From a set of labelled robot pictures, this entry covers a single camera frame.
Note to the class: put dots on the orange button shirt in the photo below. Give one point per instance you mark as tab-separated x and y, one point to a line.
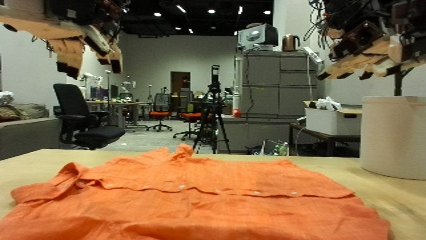
199	200

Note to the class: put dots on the green leafy plant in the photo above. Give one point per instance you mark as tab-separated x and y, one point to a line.
398	85

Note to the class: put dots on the white power strip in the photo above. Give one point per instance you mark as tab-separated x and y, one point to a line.
312	55

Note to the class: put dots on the copper kettle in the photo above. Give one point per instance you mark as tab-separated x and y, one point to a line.
290	43

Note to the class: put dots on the white crumpled bag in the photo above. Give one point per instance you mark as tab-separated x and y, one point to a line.
327	104

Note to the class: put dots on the black office chair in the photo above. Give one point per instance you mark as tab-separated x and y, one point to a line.
70	103

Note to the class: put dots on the white storage box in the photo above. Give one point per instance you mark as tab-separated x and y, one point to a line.
330	121

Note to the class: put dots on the long office desk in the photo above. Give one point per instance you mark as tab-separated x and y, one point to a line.
119	104

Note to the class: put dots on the grey boxy monitor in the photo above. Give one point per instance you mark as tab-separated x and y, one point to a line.
256	35

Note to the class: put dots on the tall grey cabinet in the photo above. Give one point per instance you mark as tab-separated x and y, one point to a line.
266	86

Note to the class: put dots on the brown cushion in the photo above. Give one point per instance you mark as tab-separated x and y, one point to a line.
21	111

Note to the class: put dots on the white cylindrical planter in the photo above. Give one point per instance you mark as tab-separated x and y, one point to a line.
394	136

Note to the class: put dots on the dark side table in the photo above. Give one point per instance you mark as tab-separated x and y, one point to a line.
327	137

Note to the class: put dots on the brown door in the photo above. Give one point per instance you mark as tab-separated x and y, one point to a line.
177	83

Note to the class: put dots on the grey sofa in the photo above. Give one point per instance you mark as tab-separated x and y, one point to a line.
26	136

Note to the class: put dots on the red ball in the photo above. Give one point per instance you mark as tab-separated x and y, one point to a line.
237	113

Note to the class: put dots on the green plastic bottle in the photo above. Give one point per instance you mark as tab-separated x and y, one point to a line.
283	149

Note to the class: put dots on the low grey cabinet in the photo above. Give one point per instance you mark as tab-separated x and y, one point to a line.
253	133

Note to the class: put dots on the black camera tripod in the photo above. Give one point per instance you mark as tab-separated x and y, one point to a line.
213	110

